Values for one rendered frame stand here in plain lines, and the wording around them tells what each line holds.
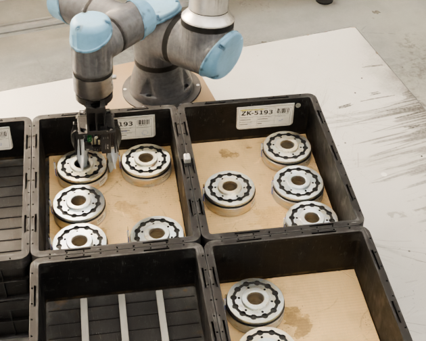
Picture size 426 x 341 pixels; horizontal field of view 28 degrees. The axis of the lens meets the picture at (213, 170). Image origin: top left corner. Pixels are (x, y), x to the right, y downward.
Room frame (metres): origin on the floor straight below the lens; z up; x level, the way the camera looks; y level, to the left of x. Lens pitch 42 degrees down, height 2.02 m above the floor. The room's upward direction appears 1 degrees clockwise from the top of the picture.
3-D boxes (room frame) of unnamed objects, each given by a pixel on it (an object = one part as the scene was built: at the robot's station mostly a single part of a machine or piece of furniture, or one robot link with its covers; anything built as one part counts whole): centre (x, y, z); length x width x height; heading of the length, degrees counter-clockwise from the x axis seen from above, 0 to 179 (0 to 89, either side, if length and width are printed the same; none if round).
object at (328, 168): (1.25, -0.10, 0.87); 0.40 x 0.30 x 0.11; 9
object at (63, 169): (1.30, 0.27, 0.86); 0.10 x 0.10 x 0.01
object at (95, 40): (1.31, 0.22, 1.15); 0.09 x 0.08 x 0.11; 145
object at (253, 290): (0.95, -0.08, 0.86); 0.05 x 0.05 x 0.01
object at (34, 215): (1.20, 0.20, 0.92); 0.40 x 0.30 x 0.02; 9
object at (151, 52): (1.65, 0.13, 0.97); 0.13 x 0.12 x 0.14; 55
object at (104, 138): (1.29, 0.23, 0.99); 0.09 x 0.08 x 0.12; 10
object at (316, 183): (1.26, -0.17, 0.86); 0.10 x 0.10 x 0.01
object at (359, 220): (1.25, -0.10, 0.92); 0.40 x 0.30 x 0.02; 9
